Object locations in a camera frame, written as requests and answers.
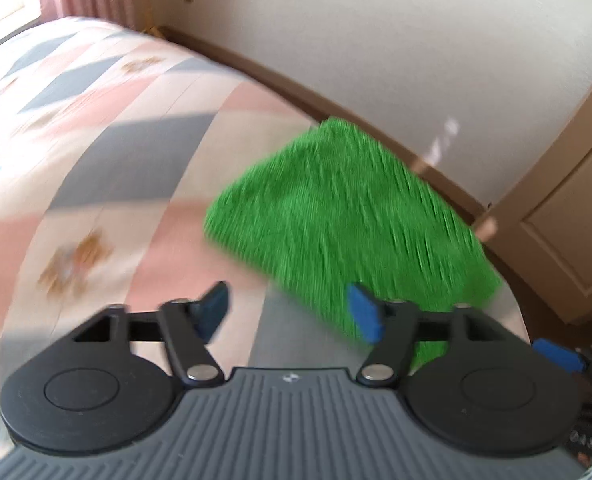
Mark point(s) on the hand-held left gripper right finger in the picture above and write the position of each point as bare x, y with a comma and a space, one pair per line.
366, 317

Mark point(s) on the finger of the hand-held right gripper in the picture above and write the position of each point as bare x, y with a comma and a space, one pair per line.
556, 355

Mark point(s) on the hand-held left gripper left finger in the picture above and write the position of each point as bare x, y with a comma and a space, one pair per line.
213, 307

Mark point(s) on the bed with patchwork quilt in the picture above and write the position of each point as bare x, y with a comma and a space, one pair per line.
101, 135

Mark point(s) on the green towel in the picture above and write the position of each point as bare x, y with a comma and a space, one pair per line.
351, 220

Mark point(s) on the beige wooden door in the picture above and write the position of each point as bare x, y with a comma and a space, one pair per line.
566, 210

